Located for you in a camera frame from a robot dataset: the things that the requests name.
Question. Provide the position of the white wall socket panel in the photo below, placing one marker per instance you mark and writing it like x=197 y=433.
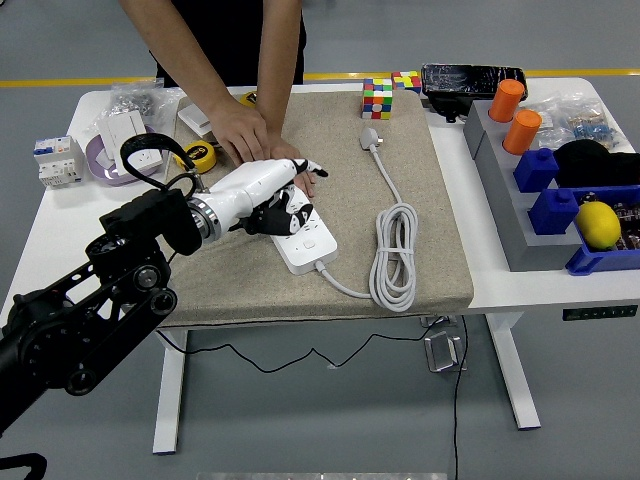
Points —
x=145 y=159

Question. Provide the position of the white power strip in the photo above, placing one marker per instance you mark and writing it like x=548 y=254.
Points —
x=310 y=250

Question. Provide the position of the grey-brown fabric mat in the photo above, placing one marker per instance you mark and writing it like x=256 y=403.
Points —
x=340 y=200

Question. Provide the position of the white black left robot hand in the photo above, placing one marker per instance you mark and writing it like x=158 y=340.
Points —
x=250 y=185

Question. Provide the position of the dark small electronic parts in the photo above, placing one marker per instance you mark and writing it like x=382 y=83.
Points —
x=631 y=220

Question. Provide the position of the black plug adapter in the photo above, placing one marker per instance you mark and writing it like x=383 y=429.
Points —
x=270 y=220

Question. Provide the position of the black cloth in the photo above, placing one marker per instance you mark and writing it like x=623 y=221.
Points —
x=595 y=165

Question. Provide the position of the clear bag of screws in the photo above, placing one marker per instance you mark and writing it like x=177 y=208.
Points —
x=135 y=100

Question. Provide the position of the black table control panel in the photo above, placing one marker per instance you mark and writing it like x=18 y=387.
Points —
x=600 y=313

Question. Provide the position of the person's right forearm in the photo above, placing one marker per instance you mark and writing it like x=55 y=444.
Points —
x=182 y=50

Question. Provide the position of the white wall switch panel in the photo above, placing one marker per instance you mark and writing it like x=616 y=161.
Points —
x=117 y=125

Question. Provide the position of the large silver metal bracket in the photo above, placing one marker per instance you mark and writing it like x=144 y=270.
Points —
x=442 y=352

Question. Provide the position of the yellow tape measure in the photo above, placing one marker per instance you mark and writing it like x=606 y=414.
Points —
x=202 y=155

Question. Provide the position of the orange cylinder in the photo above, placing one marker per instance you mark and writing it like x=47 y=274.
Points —
x=521 y=132
x=506 y=100

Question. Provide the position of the purple bowl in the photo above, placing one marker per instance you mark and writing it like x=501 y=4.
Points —
x=92 y=155

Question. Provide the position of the small Rubik's cube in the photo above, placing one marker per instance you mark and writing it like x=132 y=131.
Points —
x=407 y=81

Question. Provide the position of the blue plastic bin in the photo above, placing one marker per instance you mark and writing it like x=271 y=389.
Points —
x=600 y=262

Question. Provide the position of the small silver metal bracket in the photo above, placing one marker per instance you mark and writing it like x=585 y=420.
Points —
x=440 y=321

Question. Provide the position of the person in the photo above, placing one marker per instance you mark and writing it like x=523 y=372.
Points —
x=230 y=30

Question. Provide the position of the grey stepped peg block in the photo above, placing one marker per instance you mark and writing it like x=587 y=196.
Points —
x=500 y=200

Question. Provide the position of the yellow lemon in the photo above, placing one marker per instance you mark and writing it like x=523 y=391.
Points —
x=597 y=225

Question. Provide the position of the clear bag of coloured parts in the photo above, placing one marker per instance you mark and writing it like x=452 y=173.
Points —
x=580 y=120

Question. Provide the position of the white wall switch box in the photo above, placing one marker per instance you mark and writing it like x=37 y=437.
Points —
x=192 y=120

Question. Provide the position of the person's left forearm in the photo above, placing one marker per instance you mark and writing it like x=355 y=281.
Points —
x=277 y=60

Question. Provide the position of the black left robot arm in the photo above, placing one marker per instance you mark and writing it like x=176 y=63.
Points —
x=100 y=300

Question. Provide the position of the black plastic-wrapped device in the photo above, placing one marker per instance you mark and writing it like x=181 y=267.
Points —
x=465 y=80

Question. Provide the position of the person's right hand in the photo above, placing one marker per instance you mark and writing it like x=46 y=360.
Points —
x=240 y=130

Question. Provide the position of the person's left hand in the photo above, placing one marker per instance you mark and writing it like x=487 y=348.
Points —
x=285 y=147

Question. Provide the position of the white table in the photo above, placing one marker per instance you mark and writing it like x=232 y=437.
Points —
x=500 y=300

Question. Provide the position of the large Rubik's cube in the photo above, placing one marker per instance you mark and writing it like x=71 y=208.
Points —
x=377 y=100

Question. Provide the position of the blue plastic peg block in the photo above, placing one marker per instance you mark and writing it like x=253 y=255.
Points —
x=536 y=172
x=552 y=212

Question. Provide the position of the white circuit breaker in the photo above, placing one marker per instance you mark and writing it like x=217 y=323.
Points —
x=55 y=160

